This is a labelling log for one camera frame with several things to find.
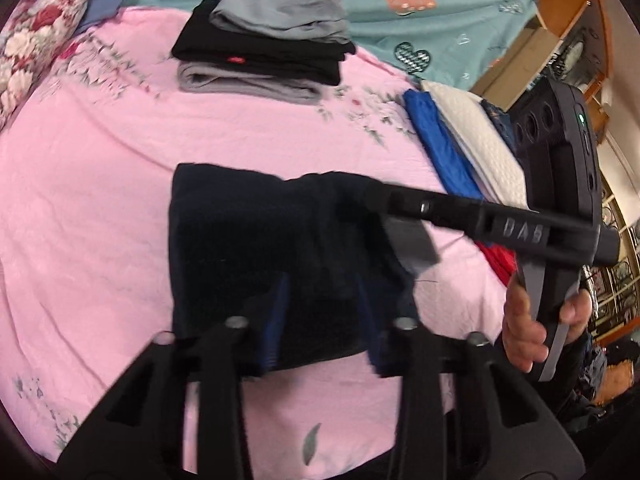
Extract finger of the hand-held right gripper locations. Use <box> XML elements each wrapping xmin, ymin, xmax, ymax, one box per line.
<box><xmin>364</xmin><ymin>182</ymin><xmax>484</xmax><ymax>234</ymax></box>

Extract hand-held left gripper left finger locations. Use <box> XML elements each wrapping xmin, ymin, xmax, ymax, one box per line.
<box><xmin>56</xmin><ymin>280</ymin><xmax>292</xmax><ymax>480</ymax></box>

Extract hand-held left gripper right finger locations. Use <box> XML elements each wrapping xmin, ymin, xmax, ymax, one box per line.
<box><xmin>357</xmin><ymin>280</ymin><xmax>587</xmax><ymax>480</ymax></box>

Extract navy pants with grey waistband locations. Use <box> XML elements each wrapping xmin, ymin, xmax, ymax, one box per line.
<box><xmin>167</xmin><ymin>162</ymin><xmax>442</xmax><ymax>377</ymax></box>

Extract blue and red pants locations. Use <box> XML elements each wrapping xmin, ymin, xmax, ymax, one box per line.
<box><xmin>403</xmin><ymin>89</ymin><xmax>520</xmax><ymax>282</ymax></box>

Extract folded light grey pants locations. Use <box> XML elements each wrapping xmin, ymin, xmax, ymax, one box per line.
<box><xmin>209</xmin><ymin>0</ymin><xmax>353</xmax><ymax>47</ymax></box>

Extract person's right hand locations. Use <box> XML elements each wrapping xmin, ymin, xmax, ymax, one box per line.
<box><xmin>501</xmin><ymin>282</ymin><xmax>594</xmax><ymax>362</ymax></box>

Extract glass display cabinet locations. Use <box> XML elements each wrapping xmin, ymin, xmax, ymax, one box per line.
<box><xmin>585</xmin><ymin>160</ymin><xmax>640</xmax><ymax>356</ymax></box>

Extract white quilted cloth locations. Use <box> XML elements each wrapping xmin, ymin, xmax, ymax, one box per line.
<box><xmin>421</xmin><ymin>79</ymin><xmax>532</xmax><ymax>211</ymax></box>

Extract dark denim jeans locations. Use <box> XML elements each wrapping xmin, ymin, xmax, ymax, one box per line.
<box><xmin>479</xmin><ymin>99</ymin><xmax>519</xmax><ymax>156</ymax></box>

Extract teal heart-print sheet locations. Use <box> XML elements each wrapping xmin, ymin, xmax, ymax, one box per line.
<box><xmin>117</xmin><ymin>0</ymin><xmax>547</xmax><ymax>92</ymax></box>

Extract pink floral bedsheet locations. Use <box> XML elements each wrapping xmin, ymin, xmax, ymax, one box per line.
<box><xmin>0</xmin><ymin>5</ymin><xmax>512</xmax><ymax>477</ymax></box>

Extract stack of folded clothes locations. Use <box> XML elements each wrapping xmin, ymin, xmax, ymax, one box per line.
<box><xmin>171</xmin><ymin>0</ymin><xmax>357</xmax><ymax>87</ymax></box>

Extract red floral pillow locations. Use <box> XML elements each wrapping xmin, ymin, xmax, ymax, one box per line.
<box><xmin>0</xmin><ymin>0</ymin><xmax>92</xmax><ymax>128</ymax></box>

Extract wooden bed frame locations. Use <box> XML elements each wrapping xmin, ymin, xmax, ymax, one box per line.
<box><xmin>469</xmin><ymin>0</ymin><xmax>617</xmax><ymax>128</ymax></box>

